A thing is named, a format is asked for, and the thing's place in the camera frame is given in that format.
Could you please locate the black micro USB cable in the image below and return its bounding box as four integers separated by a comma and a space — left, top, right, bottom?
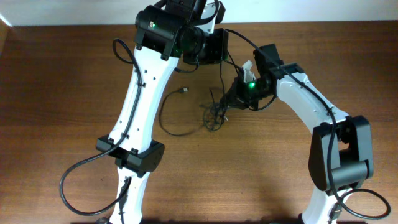
218, 60, 226, 97

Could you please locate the black USB cable thin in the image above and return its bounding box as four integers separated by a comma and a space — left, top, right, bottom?
201, 88, 228, 132

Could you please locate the black USB cable thick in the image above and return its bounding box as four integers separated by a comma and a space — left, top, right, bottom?
159, 86, 203, 137

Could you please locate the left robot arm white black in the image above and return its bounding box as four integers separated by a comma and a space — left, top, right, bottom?
96, 1, 228, 223

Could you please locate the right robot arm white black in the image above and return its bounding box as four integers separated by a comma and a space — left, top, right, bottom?
220, 44, 374, 223

